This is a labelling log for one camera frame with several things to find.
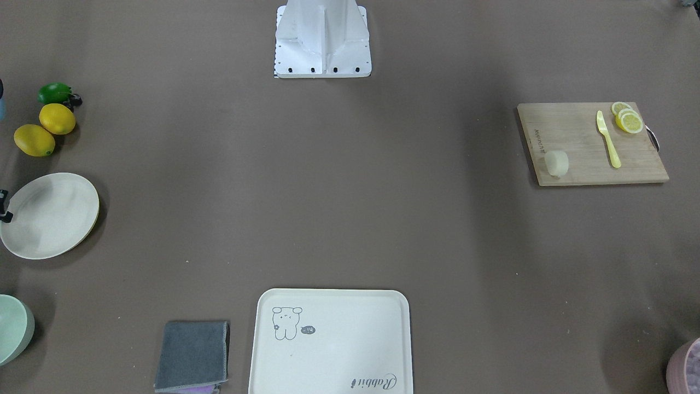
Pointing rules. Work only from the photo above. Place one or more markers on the lemon slices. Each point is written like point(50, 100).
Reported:
point(627, 118)

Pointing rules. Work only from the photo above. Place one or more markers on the cream rabbit tray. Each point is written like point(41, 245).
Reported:
point(331, 341)

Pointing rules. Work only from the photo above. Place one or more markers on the green lime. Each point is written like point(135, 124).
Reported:
point(54, 93)

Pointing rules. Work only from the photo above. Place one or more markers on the folded grey cloth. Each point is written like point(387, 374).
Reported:
point(193, 357)

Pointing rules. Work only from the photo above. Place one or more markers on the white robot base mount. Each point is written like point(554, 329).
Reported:
point(322, 39)

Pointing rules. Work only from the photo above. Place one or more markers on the yellow plastic knife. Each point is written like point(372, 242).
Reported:
point(602, 128)

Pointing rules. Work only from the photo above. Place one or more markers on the wooden cutting board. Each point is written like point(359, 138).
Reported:
point(571, 128)

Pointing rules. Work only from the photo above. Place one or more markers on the white steamed bun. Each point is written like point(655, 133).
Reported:
point(556, 163)

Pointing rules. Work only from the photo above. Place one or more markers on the yellow lemon lower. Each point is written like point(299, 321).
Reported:
point(57, 119)

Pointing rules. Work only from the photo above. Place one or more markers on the mint green bowl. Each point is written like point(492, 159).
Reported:
point(17, 327)

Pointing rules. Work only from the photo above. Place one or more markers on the yellow lemon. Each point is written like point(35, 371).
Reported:
point(57, 119)
point(34, 140)

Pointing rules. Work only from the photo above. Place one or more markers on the dark cherries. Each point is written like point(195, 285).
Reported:
point(74, 100)

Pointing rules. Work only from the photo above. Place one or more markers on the cream round plate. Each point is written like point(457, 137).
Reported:
point(51, 215)

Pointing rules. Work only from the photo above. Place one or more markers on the yellow lemon upper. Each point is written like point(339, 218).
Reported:
point(34, 140)

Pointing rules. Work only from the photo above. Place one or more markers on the pink bowl with ice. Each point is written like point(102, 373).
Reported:
point(682, 373)

